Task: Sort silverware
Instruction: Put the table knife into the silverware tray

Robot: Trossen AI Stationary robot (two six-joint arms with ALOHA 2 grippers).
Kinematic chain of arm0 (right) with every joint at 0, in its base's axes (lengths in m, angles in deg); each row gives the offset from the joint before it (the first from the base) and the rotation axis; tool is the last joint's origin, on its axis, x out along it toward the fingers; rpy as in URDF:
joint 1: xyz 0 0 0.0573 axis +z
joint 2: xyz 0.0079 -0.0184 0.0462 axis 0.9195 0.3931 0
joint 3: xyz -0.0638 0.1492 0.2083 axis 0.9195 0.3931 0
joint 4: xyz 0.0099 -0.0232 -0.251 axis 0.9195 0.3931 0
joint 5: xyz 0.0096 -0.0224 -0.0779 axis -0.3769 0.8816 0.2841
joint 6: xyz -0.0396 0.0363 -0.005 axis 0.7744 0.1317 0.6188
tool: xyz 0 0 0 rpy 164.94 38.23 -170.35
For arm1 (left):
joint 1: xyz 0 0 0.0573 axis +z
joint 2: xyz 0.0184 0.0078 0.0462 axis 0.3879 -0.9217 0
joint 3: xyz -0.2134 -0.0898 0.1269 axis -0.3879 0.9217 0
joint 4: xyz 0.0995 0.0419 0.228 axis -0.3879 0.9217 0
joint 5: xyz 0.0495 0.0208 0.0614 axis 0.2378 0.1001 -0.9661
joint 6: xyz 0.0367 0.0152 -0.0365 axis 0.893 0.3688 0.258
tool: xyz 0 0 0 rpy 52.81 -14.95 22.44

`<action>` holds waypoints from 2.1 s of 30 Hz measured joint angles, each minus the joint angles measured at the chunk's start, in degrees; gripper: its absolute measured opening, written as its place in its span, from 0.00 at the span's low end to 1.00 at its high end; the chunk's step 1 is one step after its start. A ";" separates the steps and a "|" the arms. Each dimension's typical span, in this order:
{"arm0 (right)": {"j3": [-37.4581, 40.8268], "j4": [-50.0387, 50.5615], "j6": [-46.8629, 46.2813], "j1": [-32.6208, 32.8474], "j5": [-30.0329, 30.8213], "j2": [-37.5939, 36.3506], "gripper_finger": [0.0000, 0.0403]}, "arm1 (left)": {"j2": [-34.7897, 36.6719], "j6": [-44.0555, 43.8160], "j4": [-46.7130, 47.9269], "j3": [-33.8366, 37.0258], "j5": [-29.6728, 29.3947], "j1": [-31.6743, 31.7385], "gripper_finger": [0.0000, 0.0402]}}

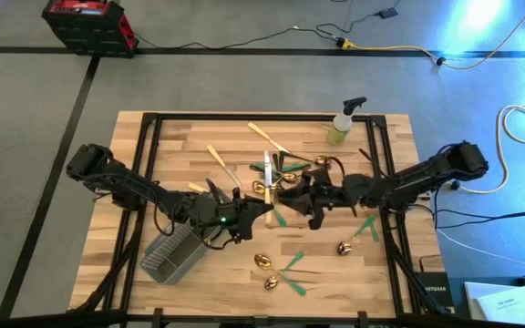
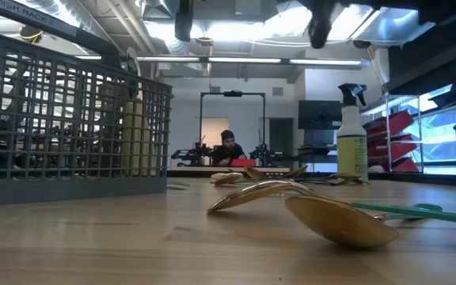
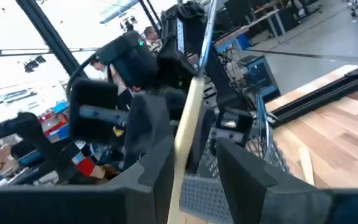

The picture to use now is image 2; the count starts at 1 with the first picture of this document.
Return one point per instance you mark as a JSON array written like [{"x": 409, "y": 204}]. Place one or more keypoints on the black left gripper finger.
[{"x": 184, "y": 20}]

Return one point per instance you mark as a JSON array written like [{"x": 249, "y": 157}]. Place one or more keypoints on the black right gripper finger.
[{"x": 323, "y": 23}]

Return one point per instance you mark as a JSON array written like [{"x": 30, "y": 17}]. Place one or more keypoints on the grey silverware rack basket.
[{"x": 73, "y": 190}]

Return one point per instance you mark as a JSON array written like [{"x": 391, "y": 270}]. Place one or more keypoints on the black background robot arm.
[
  {"x": 265, "y": 154},
  {"x": 192, "y": 154}
]

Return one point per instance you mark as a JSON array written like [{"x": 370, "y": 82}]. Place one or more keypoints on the long ceiling light strip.
[{"x": 251, "y": 60}]

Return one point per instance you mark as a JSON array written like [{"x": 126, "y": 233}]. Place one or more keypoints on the dark door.
[{"x": 281, "y": 134}]

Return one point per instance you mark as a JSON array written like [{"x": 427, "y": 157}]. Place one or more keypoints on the red storage bin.
[
  {"x": 404, "y": 165},
  {"x": 398, "y": 148},
  {"x": 390, "y": 122}
]

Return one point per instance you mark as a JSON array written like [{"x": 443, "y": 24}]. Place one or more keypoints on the white spray bottle yellow label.
[{"x": 352, "y": 154}]

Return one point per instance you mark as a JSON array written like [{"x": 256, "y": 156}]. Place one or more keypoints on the dark equipment cart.
[{"x": 315, "y": 158}]

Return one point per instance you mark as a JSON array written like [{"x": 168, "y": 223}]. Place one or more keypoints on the person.
[{"x": 228, "y": 152}]

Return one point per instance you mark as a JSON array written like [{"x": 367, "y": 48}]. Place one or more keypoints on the gold fork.
[{"x": 297, "y": 172}]

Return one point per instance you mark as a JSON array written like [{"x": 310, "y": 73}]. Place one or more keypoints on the red box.
[{"x": 244, "y": 162}]

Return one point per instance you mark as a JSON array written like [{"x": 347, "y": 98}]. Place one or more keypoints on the silver ceiling duct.
[{"x": 394, "y": 23}]

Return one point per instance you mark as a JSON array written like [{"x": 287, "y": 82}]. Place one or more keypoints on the wall vent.
[{"x": 278, "y": 91}]

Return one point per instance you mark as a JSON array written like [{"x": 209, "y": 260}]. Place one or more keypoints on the black wall monitor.
[{"x": 319, "y": 115}]

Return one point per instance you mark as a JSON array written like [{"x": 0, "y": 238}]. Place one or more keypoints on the black background rig frame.
[{"x": 264, "y": 118}]

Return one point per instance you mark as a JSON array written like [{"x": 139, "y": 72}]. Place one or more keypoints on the metal shelf frame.
[{"x": 387, "y": 118}]

